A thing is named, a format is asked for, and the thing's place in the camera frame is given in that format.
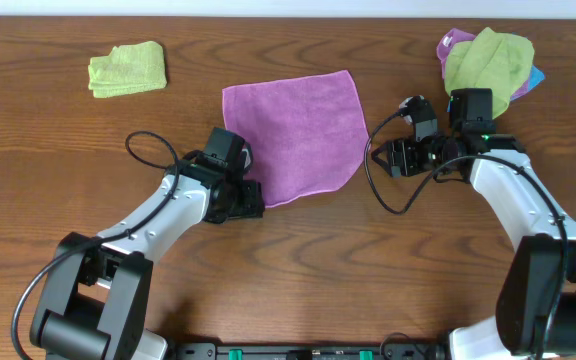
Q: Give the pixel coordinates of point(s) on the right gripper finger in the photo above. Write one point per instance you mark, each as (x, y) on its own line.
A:
(389, 167)
(382, 153)

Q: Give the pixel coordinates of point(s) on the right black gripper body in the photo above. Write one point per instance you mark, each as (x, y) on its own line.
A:
(418, 157)

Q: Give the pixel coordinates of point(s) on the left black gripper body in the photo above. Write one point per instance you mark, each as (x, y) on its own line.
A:
(254, 198)

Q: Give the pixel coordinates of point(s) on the purple microfibre cloth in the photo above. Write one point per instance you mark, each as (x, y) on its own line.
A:
(307, 134)

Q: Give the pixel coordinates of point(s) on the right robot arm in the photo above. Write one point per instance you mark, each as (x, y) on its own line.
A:
(535, 315)

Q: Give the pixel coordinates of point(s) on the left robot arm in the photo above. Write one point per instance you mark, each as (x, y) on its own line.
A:
(96, 289)

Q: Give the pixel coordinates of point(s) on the crumpled olive green cloth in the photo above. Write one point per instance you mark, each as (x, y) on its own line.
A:
(466, 63)

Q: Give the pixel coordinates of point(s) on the folded light green cloth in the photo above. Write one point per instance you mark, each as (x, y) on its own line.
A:
(128, 69)

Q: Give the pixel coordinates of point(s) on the blue cloth under pile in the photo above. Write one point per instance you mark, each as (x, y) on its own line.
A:
(507, 85)

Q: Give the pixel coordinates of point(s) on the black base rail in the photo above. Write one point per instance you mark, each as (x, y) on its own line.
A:
(390, 351)

